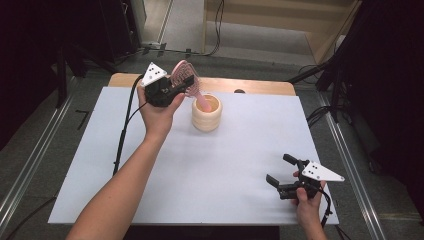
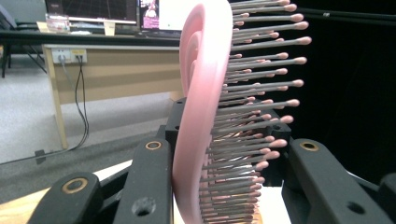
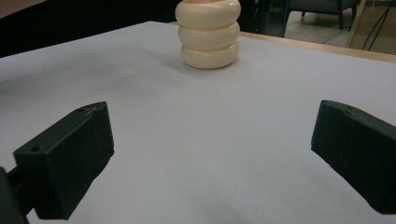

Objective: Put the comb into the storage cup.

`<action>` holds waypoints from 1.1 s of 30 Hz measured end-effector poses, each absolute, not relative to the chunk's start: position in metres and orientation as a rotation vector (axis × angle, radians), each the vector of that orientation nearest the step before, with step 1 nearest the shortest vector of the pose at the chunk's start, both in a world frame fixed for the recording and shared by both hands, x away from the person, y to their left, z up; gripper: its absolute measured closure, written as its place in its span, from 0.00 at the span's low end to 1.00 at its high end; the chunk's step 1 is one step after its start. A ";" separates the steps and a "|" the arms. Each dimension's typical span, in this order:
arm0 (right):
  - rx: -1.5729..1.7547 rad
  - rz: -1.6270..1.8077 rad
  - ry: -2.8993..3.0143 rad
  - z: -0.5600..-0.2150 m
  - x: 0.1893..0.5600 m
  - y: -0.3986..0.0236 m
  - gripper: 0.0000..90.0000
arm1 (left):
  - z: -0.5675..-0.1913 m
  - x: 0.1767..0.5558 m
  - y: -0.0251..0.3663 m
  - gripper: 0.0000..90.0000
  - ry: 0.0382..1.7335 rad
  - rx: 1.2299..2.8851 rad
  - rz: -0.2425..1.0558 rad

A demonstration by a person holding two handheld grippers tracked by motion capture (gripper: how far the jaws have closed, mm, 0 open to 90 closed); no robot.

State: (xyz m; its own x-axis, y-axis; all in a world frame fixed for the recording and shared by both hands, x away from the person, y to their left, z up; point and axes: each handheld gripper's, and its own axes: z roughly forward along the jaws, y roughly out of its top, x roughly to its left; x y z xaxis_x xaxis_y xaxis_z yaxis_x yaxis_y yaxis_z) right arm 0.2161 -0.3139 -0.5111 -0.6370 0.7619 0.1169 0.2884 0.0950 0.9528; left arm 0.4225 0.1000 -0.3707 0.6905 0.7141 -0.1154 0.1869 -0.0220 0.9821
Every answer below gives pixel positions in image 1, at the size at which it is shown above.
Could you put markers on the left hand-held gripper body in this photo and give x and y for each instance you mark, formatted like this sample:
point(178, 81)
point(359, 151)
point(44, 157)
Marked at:
point(160, 95)

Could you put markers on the wooden step platform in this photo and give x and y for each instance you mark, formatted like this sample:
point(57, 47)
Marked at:
point(260, 20)

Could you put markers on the dark cabinet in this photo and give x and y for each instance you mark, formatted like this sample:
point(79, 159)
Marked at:
point(120, 30)

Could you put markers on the white board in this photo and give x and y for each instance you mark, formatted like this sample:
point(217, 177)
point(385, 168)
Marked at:
point(216, 173)

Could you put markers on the wooden table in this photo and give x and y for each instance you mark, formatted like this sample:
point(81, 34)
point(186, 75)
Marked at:
point(253, 86)

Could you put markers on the metal floor rail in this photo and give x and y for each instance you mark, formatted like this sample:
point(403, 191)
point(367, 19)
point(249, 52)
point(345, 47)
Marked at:
point(353, 173)
point(36, 150)

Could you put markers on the black metal stand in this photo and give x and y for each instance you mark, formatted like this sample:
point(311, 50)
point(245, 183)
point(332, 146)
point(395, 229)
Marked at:
point(61, 80)

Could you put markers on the pink hairbrush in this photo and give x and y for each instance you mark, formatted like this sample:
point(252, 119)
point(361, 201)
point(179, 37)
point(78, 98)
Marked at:
point(204, 101)

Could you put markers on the person's dark clothing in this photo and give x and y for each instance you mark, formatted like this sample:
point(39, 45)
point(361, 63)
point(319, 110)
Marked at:
point(200, 233)

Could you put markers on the person's right hand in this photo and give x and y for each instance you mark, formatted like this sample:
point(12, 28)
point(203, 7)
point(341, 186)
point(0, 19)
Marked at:
point(309, 210)

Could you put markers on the beige ribbed cup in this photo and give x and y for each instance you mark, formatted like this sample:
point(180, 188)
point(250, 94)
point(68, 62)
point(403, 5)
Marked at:
point(206, 123)

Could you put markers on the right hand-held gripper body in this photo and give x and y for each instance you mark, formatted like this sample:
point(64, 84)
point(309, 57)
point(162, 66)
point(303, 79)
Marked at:
point(311, 186)

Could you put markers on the person's left hand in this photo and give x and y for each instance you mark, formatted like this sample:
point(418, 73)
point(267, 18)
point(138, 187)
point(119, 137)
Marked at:
point(158, 121)

